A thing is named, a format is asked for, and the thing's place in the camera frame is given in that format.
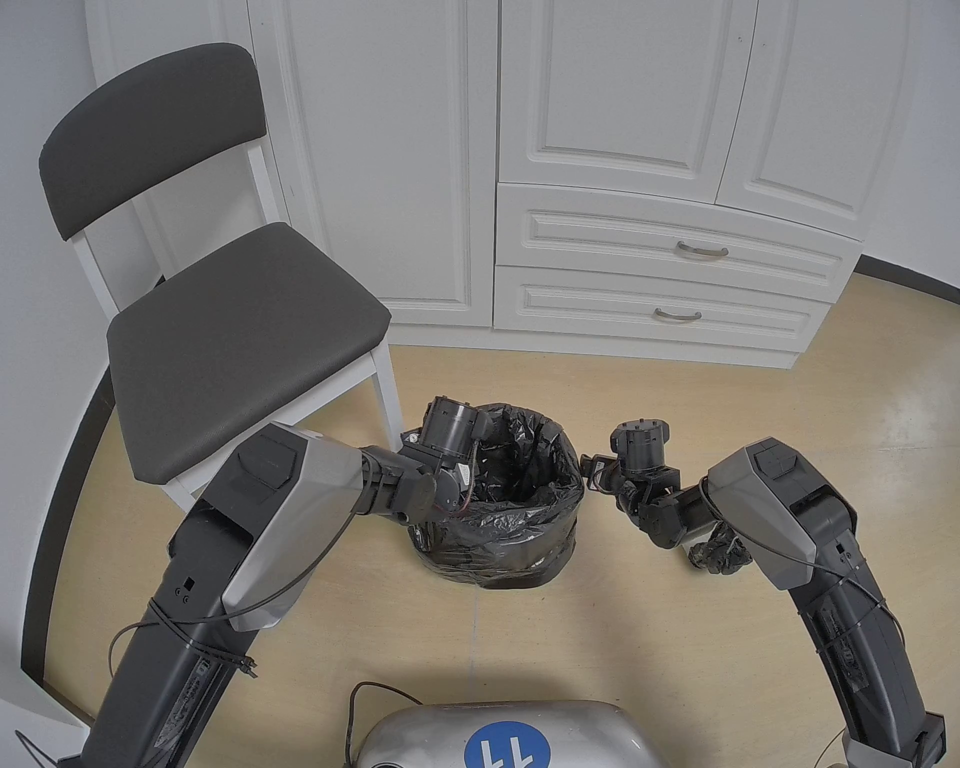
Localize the black cable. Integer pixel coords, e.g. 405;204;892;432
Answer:
343;681;425;765

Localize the white chair dark grey seat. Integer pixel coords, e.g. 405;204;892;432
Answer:
37;42;404;516

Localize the black plastic bag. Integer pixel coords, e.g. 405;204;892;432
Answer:
403;402;588;591

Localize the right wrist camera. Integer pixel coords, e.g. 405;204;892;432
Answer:
582;451;625;495

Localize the crumpled black plastic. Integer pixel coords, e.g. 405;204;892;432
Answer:
688;519;756;576

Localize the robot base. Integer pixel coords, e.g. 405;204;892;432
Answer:
358;699;665;768

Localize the white wardrobe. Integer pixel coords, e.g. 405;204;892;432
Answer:
217;0;927;370

